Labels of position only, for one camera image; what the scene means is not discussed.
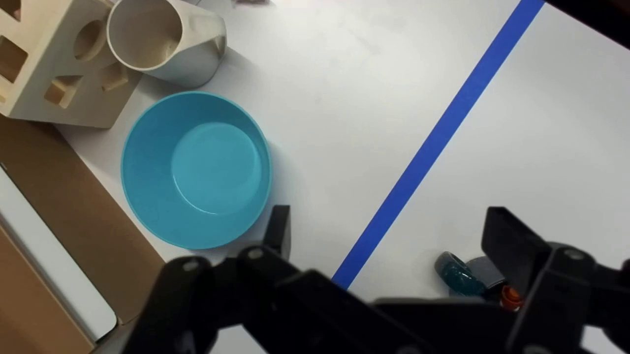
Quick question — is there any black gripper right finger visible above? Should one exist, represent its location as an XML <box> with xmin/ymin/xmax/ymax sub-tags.
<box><xmin>480</xmin><ymin>204</ymin><xmax>630</xmax><ymax>354</ymax></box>

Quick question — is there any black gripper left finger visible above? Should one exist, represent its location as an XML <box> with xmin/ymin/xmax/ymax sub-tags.
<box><xmin>119</xmin><ymin>204</ymin><xmax>421</xmax><ymax>354</ymax></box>

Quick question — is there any marker with orange cap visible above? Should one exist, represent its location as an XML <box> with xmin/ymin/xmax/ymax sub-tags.
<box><xmin>499</xmin><ymin>285</ymin><xmax>525</xmax><ymax>310</ymax></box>

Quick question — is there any white cylindrical cup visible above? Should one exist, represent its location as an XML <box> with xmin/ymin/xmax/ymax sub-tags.
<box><xmin>104</xmin><ymin>0</ymin><xmax>228</xmax><ymax>90</ymax></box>

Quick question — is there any dark teal speckled mug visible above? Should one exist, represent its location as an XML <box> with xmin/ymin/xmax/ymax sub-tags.
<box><xmin>432</xmin><ymin>249</ymin><xmax>527</xmax><ymax>312</ymax></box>

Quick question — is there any light blue plastic bowl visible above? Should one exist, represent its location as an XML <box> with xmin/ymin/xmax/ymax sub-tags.
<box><xmin>119</xmin><ymin>88</ymin><xmax>275</xmax><ymax>253</ymax></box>

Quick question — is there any brown cardboard box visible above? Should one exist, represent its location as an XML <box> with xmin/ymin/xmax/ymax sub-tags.
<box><xmin>0</xmin><ymin>113</ymin><xmax>167</xmax><ymax>354</ymax></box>

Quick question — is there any blue tape strip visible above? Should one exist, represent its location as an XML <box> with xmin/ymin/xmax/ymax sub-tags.
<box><xmin>330</xmin><ymin>0</ymin><xmax>547</xmax><ymax>290</ymax></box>

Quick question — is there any white flat panel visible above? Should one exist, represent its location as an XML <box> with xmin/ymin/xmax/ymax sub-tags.
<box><xmin>0</xmin><ymin>165</ymin><xmax>119</xmax><ymax>344</ymax></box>

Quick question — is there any wooden shape sorter box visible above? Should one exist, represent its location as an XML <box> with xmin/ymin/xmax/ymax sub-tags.
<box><xmin>0</xmin><ymin>0</ymin><xmax>143</xmax><ymax>129</ymax></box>

